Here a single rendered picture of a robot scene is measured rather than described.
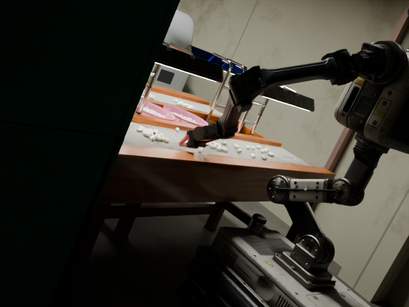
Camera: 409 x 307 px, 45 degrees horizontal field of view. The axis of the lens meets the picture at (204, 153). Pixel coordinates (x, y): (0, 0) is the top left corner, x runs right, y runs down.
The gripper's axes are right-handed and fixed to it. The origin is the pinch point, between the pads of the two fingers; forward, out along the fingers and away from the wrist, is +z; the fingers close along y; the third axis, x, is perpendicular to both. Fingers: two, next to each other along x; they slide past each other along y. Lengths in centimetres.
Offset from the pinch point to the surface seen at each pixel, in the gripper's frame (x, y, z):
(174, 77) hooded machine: -134, -221, 173
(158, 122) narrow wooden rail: -16.1, -9.1, 18.7
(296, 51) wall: -121, -244, 47
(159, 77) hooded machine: -133, -204, 179
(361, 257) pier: 65, -195, 7
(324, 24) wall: -135, -242, 16
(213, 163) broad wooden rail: 11.2, -2.9, -13.0
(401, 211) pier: 38, -193, -28
